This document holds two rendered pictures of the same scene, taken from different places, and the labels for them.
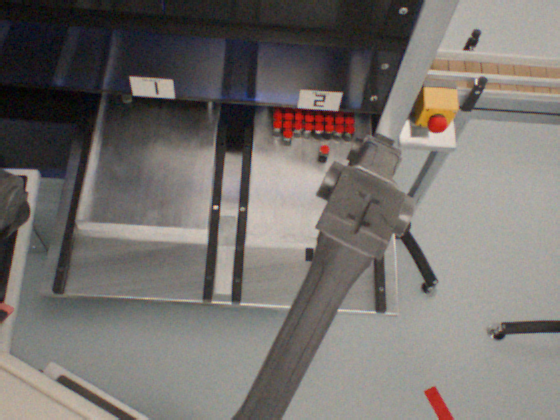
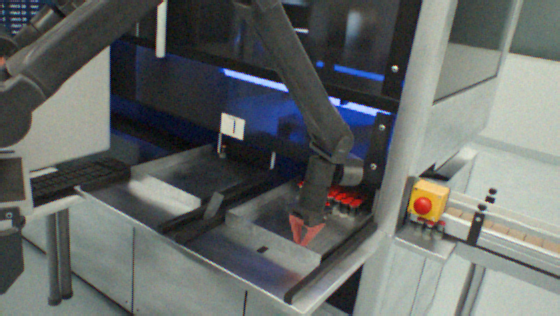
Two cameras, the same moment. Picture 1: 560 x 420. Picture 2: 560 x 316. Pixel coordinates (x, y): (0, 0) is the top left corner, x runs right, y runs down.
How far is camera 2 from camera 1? 0.92 m
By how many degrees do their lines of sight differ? 49
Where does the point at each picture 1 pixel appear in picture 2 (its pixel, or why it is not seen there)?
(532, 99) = (536, 249)
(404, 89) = (397, 160)
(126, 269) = (132, 200)
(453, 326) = not seen: outside the picture
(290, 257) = (246, 244)
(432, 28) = (416, 89)
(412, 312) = not seen: outside the picture
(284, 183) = (282, 215)
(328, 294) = not seen: outside the picture
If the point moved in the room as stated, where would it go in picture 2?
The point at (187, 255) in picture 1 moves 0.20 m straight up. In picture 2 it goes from (176, 212) to (180, 134)
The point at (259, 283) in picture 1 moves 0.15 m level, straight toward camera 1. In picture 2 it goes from (207, 243) to (150, 270)
